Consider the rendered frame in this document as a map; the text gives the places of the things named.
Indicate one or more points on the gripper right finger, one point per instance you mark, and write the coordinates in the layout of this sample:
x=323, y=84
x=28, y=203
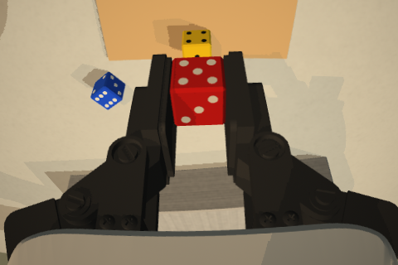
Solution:
x=279, y=184

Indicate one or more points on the blue die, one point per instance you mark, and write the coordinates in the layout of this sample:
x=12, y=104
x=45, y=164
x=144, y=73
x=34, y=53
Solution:
x=108, y=91

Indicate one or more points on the yellow die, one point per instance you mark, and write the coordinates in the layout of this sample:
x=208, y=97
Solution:
x=196, y=43

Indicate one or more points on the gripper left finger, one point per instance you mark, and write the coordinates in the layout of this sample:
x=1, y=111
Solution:
x=116, y=191

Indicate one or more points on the red die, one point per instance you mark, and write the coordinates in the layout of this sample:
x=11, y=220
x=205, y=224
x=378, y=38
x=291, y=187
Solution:
x=198, y=91

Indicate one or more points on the orange mat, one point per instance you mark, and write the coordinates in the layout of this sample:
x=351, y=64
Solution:
x=139, y=29

